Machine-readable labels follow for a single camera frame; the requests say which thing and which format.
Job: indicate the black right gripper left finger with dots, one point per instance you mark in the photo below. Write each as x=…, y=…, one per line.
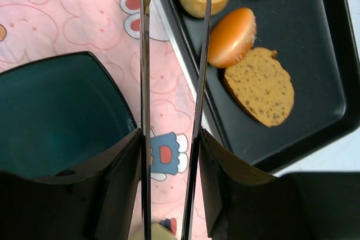
x=92, y=200

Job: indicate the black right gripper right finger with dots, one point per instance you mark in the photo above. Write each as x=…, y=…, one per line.
x=243, y=202

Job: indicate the metal serving tongs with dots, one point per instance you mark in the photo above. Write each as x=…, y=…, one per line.
x=145, y=123

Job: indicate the speckled bread slice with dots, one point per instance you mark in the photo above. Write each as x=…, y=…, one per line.
x=261, y=86

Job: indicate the dark teal square plate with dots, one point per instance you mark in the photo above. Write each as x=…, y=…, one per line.
x=59, y=112

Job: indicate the glossy orange bun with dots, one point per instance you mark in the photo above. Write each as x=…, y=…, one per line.
x=232, y=38

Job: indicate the pink bunny placemat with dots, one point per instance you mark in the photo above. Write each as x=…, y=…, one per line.
x=33, y=30

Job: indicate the black baking tray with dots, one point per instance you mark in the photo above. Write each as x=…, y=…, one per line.
x=315, y=44

